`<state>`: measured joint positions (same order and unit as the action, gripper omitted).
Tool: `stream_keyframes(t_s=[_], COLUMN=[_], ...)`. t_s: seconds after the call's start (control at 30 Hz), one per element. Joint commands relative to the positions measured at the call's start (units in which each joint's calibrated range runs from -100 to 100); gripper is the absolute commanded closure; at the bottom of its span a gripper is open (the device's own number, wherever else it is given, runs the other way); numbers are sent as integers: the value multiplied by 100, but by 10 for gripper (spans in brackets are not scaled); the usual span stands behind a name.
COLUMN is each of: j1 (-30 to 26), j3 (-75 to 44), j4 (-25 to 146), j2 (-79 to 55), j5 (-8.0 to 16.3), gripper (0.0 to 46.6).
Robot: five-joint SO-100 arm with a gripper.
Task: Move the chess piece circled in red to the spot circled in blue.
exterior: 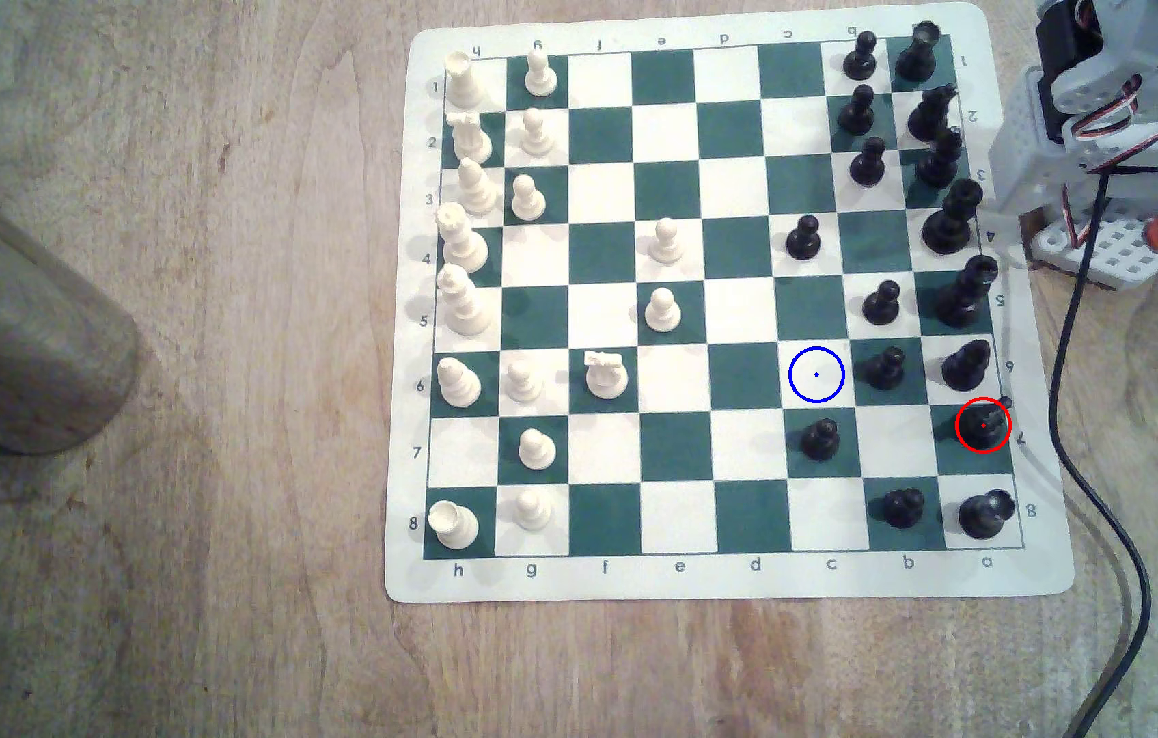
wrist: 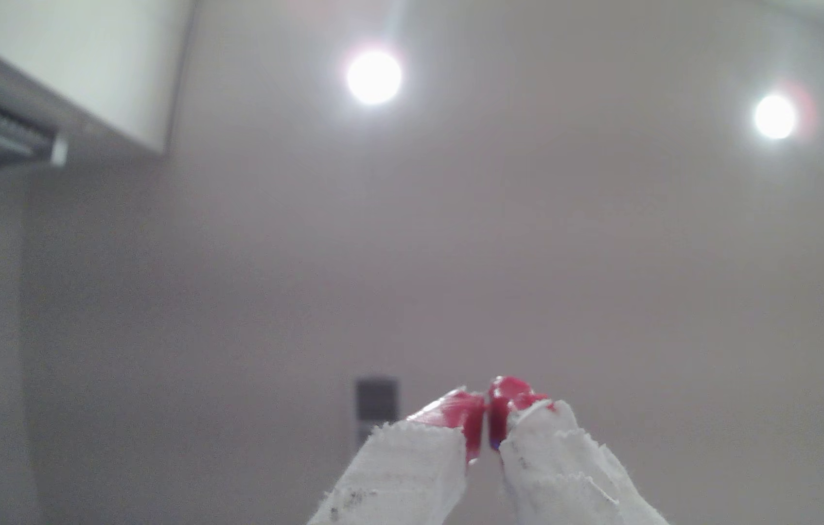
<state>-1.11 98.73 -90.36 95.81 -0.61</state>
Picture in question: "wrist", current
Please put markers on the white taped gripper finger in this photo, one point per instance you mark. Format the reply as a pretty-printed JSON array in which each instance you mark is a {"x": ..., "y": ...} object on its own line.
[
  {"x": 557, "y": 467},
  {"x": 412, "y": 467}
]

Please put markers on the round ceiling light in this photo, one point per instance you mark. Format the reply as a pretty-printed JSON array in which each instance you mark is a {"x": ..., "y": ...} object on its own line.
[
  {"x": 775, "y": 117},
  {"x": 374, "y": 76}
]

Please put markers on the dark wall switch panel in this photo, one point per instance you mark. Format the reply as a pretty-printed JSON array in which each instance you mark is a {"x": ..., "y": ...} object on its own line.
[{"x": 377, "y": 401}]

